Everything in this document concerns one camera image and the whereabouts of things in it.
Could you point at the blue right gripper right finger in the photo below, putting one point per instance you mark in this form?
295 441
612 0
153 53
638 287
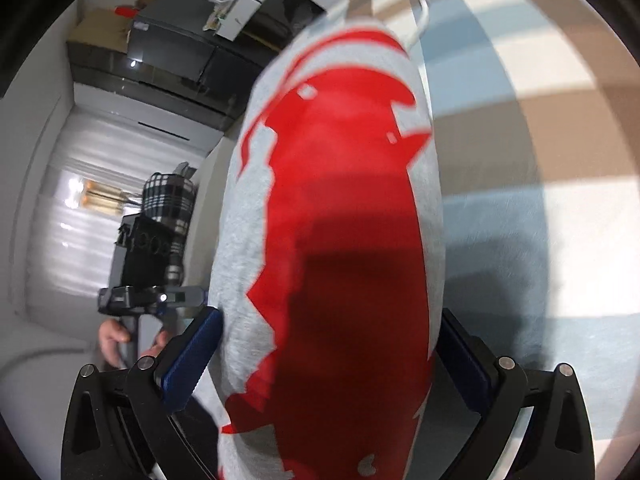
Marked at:
456 350

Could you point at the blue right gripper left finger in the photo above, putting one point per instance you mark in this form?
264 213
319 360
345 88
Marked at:
184 359

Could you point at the grey hoodie with red print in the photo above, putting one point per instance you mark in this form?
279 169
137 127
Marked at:
329 269

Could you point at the person's left hand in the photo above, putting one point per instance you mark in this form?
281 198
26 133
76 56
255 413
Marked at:
112 336

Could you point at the black white plaid blanket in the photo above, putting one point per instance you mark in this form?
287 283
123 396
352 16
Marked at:
169 199

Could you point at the brown blue checkered bedsheet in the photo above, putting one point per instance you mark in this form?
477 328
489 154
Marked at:
536 111

